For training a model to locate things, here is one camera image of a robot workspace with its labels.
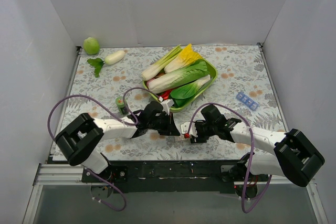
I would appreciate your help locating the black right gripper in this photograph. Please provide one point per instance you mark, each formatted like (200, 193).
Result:
(198, 131)

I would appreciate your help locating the green napa cabbage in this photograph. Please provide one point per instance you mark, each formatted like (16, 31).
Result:
(179, 77)

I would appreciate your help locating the clear weekly pill organizer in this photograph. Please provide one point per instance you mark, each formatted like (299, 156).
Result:
(183, 137)

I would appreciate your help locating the red chili pepper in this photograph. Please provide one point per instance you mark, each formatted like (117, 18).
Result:
(165, 95)

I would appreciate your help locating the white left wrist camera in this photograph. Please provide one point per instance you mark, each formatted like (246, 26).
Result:
(166, 104)

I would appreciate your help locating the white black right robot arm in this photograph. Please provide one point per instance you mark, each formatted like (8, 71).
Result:
(290, 155)

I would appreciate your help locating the yellow napa cabbage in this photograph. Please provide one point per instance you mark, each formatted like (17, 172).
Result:
(186, 57)

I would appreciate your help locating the white radish with leaves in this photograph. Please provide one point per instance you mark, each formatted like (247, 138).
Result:
(110, 59)

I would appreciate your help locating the green bok choy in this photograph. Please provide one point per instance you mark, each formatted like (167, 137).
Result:
(189, 90)

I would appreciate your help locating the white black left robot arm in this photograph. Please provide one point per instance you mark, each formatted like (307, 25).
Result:
(78, 140)

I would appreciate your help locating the floral patterned table mat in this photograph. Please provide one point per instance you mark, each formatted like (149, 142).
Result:
(239, 69)

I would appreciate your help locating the green round cabbage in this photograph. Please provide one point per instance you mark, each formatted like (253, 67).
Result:
(91, 46)

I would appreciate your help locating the blue pill organizer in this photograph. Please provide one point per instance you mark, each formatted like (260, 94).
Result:
(247, 101)

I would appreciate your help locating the green pill bottle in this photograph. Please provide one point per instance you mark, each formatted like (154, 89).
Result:
(121, 105)

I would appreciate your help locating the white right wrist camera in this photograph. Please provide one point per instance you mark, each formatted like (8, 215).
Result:
(188, 130)

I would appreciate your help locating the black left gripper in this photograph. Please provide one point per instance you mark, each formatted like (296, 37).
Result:
(168, 124)

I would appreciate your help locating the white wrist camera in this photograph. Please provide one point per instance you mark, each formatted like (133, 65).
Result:
(166, 104)
(188, 130)

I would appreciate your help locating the lime green vegetable tray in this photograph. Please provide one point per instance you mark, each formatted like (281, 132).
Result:
(211, 71)

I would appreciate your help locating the green leek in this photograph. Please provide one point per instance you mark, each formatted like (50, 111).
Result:
(151, 71)

